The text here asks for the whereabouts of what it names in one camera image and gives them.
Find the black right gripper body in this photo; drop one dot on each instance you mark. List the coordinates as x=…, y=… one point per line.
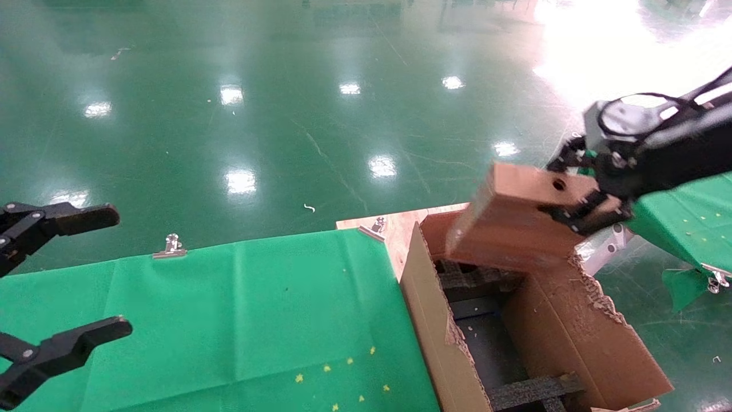
x=663, y=160

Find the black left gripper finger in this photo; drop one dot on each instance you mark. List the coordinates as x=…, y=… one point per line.
x=80, y=219
x=63, y=348

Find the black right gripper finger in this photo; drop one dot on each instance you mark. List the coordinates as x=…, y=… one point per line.
x=575, y=154
x=595, y=214

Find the small brown cardboard box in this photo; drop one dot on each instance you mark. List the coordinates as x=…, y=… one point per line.
x=509, y=223

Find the large open cardboard carton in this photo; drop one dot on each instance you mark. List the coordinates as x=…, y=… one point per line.
x=434, y=320

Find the green cloth on side table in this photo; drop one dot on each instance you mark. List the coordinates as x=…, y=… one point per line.
x=686, y=223

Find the large green table cloth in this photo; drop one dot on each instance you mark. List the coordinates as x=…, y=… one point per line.
x=200, y=320

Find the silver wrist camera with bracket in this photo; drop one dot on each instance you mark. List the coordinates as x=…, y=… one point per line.
x=629, y=120

